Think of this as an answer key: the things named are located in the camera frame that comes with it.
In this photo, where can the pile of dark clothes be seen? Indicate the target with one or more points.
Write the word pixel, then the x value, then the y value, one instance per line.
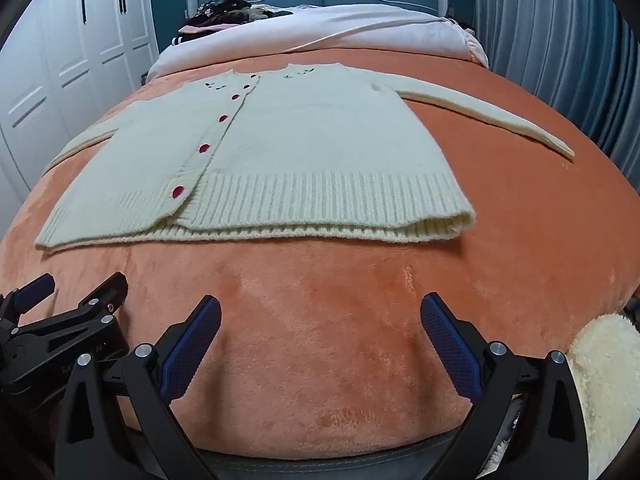
pixel 220 12

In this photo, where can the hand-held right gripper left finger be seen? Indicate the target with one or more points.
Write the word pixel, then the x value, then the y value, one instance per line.
pixel 192 347

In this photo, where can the grey leather bed footboard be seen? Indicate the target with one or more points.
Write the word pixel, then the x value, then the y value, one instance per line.
pixel 325 466

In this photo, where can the cream knit cardigan sweater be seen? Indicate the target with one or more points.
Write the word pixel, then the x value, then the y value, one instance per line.
pixel 320 160

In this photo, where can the white duvet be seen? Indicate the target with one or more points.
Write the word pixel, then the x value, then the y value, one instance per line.
pixel 360 30

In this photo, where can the orange plush blanket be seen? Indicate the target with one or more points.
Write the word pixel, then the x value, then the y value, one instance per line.
pixel 320 320

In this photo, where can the white panelled door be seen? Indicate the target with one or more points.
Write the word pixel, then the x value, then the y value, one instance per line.
pixel 60 70

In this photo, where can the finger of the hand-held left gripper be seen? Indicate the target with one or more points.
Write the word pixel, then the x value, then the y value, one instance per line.
pixel 102 300
pixel 32 290

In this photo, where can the blue-grey curtain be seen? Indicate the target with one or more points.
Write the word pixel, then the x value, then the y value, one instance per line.
pixel 560 35

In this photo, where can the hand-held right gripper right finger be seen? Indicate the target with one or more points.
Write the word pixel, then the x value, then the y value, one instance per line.
pixel 450 347

